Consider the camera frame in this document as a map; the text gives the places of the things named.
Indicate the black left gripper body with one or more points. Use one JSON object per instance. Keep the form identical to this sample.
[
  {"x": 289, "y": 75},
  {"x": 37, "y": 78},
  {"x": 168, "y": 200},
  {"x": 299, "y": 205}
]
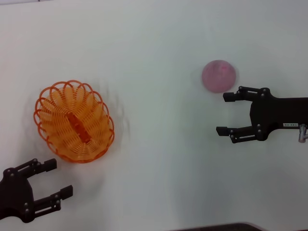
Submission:
[{"x": 16, "y": 192}]

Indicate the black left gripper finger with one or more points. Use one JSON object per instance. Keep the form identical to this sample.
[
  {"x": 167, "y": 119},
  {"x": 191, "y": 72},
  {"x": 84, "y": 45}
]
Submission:
[
  {"x": 48, "y": 165},
  {"x": 65, "y": 192}
]

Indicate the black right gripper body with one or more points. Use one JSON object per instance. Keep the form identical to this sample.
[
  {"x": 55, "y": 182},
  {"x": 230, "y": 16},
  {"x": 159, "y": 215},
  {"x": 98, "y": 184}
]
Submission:
[{"x": 276, "y": 110}]

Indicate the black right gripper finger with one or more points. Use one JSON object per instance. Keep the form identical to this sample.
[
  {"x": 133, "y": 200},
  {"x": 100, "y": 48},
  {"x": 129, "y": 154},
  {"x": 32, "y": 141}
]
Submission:
[
  {"x": 222, "y": 131},
  {"x": 229, "y": 96}
]

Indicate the pink peach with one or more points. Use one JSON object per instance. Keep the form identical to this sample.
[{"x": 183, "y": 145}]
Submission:
[{"x": 217, "y": 75}]

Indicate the orange woven plastic basket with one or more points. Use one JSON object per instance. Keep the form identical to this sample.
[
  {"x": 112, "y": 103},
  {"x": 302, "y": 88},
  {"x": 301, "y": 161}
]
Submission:
[{"x": 79, "y": 130}]

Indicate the dark curved base edge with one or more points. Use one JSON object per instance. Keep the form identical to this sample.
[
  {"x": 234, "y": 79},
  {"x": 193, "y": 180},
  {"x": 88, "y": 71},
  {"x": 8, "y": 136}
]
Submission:
[{"x": 216, "y": 228}]

